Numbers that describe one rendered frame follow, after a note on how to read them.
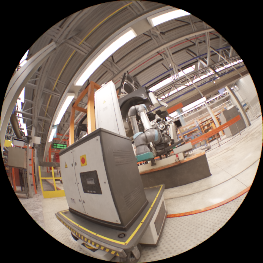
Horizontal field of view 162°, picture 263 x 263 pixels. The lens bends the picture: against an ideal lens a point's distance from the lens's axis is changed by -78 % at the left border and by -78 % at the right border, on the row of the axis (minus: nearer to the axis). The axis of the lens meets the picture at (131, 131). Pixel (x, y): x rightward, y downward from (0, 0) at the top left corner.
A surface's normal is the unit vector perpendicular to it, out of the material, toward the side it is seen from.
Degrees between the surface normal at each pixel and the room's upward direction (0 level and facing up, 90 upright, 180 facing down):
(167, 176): 90
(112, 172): 90
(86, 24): 180
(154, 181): 90
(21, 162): 90
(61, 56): 180
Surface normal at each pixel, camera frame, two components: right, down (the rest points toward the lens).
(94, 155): -0.44, -0.22
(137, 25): 0.24, 0.90
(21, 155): 0.79, -0.40
